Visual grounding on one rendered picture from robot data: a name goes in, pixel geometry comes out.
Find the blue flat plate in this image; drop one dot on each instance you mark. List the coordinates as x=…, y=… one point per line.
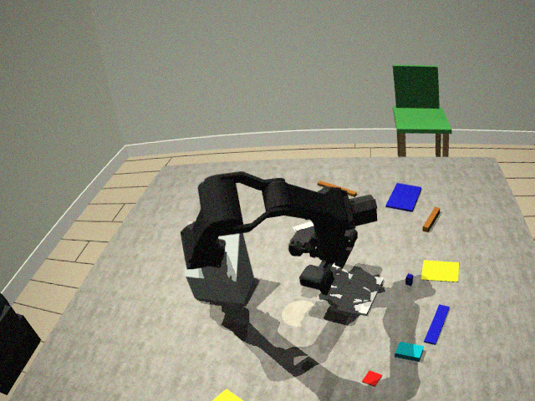
x=403, y=197

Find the small blue block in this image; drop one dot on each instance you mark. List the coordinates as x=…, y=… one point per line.
x=409, y=279

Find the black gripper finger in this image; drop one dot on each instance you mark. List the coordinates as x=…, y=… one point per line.
x=326, y=292
x=344, y=257

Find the blue flat bar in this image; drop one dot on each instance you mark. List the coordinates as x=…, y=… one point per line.
x=436, y=325

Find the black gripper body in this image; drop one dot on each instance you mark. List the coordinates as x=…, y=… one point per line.
x=328, y=251

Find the orange rectangular bar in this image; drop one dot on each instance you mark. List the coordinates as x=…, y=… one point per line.
x=431, y=219
x=350, y=192

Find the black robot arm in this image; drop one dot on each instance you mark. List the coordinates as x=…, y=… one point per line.
x=330, y=210

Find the cyan rectangular block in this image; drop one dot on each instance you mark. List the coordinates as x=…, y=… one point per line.
x=409, y=351

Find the red flat square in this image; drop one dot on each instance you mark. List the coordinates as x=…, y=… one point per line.
x=372, y=378

